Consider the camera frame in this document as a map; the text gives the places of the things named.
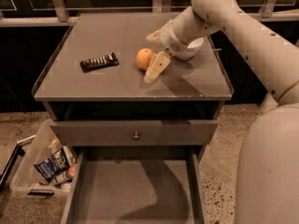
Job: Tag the black metal frame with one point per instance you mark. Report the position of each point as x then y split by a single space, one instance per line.
17 152

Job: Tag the blue chip bag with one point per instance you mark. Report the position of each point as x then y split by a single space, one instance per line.
55 164

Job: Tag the orange fruit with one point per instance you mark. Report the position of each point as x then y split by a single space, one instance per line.
143 58

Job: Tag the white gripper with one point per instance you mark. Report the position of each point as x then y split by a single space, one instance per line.
168 40

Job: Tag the white ceramic bowl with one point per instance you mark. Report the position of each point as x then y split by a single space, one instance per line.
192 49

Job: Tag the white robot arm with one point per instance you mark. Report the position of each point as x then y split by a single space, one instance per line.
267 185

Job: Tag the dark snack bar packet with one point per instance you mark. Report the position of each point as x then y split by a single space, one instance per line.
99 62

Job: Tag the small red fruit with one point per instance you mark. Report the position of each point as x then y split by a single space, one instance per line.
71 171

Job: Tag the clear plastic bin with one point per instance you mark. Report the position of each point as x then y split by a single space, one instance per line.
27 179

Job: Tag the metal railing frame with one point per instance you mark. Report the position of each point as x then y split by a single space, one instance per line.
42 13

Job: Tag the grey drawer cabinet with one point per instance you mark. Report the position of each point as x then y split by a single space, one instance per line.
186 90

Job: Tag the grey top drawer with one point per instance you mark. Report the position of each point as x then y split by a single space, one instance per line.
111 133

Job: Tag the grey open middle drawer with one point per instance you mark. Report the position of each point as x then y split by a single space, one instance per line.
136 186

